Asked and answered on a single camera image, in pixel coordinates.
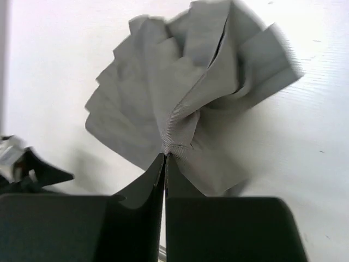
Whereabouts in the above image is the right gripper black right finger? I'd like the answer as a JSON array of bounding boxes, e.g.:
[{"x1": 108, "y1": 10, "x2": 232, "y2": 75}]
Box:
[{"x1": 165, "y1": 155, "x2": 308, "y2": 262}]

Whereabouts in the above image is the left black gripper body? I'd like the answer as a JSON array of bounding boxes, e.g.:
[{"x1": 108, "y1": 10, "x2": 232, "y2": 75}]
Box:
[{"x1": 1, "y1": 135, "x2": 74, "y2": 194}]

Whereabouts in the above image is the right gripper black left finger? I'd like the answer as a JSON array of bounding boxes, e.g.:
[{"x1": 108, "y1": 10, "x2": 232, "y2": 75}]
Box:
[{"x1": 1, "y1": 154, "x2": 165, "y2": 261}]

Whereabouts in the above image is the grey pleated skirt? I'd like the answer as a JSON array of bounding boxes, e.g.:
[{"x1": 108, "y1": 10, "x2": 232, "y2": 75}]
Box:
[{"x1": 85, "y1": 1, "x2": 301, "y2": 197}]

